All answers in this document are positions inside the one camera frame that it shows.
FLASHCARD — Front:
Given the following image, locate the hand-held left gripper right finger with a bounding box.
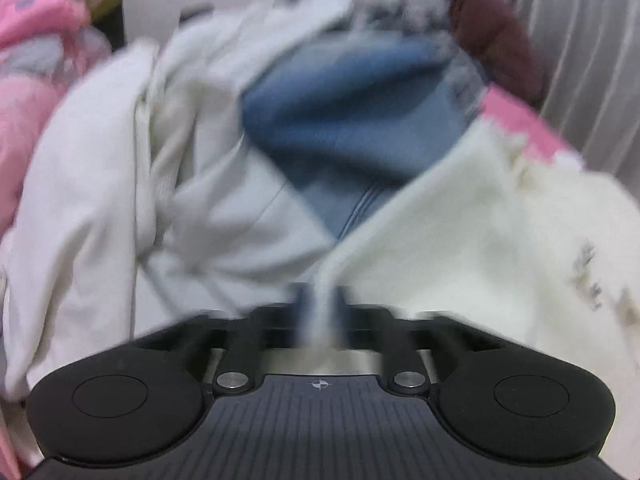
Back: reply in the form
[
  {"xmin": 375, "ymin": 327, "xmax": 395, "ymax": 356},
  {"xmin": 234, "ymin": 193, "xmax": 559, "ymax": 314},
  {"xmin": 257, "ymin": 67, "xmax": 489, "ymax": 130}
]
[{"xmin": 330, "ymin": 285, "xmax": 506, "ymax": 397}]

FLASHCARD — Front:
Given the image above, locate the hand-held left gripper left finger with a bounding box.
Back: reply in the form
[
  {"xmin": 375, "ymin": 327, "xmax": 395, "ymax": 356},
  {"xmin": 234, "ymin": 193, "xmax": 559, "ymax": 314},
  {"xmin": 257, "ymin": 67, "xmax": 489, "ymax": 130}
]
[{"xmin": 132, "ymin": 285, "xmax": 311, "ymax": 396}]

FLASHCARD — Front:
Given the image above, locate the cream knit sweater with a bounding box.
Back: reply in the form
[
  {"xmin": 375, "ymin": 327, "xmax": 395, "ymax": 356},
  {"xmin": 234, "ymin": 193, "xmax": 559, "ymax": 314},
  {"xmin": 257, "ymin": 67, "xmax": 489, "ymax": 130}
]
[{"xmin": 300, "ymin": 120, "xmax": 640, "ymax": 461}]

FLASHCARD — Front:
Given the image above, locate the white cotton garment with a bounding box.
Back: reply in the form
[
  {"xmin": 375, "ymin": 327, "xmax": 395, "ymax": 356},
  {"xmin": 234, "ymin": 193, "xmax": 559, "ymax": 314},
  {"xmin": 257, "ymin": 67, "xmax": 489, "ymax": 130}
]
[{"xmin": 0, "ymin": 0, "xmax": 356, "ymax": 401}]

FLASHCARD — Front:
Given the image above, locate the dark plaid shirt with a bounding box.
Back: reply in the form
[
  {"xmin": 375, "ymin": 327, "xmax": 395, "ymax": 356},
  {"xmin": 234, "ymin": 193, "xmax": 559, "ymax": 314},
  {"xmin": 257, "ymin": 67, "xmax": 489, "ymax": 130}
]
[{"xmin": 440, "ymin": 50, "xmax": 493, "ymax": 123}]

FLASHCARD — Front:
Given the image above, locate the pink floral blanket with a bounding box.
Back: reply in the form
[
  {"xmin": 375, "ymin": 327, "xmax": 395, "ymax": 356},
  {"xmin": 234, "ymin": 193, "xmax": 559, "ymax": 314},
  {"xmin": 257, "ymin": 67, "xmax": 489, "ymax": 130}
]
[{"xmin": 480, "ymin": 85, "xmax": 586, "ymax": 166}]

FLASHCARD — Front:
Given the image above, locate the pink grey quilt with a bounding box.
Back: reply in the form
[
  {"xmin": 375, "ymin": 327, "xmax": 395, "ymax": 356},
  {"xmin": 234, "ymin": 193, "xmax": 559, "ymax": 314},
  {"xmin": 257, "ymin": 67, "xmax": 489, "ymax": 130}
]
[{"xmin": 0, "ymin": 0, "xmax": 113, "ymax": 241}]

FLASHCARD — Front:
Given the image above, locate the grey curtain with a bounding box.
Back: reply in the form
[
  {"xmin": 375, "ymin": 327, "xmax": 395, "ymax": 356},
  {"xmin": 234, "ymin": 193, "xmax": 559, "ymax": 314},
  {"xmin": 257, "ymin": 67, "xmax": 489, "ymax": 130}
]
[{"xmin": 490, "ymin": 0, "xmax": 640, "ymax": 196}]

